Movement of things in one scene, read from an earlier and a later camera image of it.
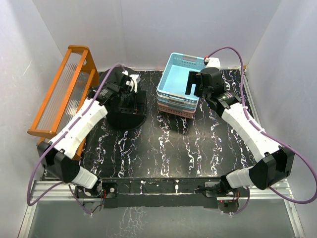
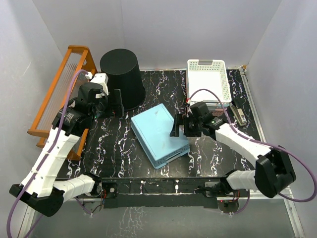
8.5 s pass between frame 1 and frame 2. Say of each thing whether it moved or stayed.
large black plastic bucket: moved
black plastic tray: stayed
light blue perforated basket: moved
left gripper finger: moved
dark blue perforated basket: moved
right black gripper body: moved
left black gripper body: moved
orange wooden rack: stayed
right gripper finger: moved
